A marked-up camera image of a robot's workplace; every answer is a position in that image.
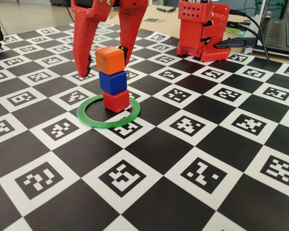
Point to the dark laptop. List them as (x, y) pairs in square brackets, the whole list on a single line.
[(281, 33)]

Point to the orange cube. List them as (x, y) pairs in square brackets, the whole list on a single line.
[(110, 61)]

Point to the blue cube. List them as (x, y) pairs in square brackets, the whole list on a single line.
[(113, 83)]

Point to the red cube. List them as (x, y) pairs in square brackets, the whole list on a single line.
[(115, 101)]

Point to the checkerboard marker mat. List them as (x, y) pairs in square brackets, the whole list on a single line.
[(159, 149)]

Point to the red robot base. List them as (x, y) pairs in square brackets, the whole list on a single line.
[(192, 31)]

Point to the small printed marker sheet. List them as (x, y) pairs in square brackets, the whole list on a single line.
[(154, 20)]

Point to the green disc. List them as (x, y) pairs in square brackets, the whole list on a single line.
[(233, 30)]

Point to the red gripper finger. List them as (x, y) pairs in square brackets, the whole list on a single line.
[(131, 24), (83, 43)]

